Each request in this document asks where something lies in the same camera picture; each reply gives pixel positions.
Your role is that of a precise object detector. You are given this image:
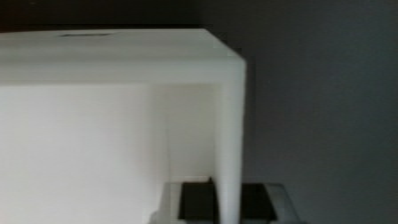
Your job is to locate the white drawer cabinet frame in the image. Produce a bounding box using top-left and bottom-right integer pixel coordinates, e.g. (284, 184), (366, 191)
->
(0, 29), (245, 224)

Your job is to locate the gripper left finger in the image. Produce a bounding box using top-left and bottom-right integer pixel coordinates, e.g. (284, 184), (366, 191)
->
(151, 181), (222, 224)

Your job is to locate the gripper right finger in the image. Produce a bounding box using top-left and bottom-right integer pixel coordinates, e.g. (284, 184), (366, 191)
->
(240, 183), (309, 224)

